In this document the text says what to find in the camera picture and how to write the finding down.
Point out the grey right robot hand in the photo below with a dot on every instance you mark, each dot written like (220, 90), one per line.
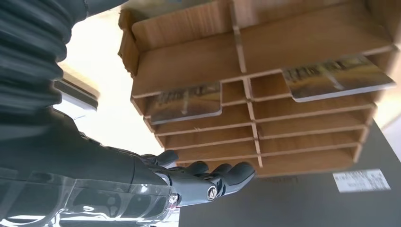
(94, 156)

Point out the brown wooden card holder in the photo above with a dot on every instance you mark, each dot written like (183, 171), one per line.
(194, 62)

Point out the clear plastic wrist cover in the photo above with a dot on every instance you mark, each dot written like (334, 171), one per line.
(94, 203)

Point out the grey laptop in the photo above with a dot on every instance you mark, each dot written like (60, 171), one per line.
(282, 203)

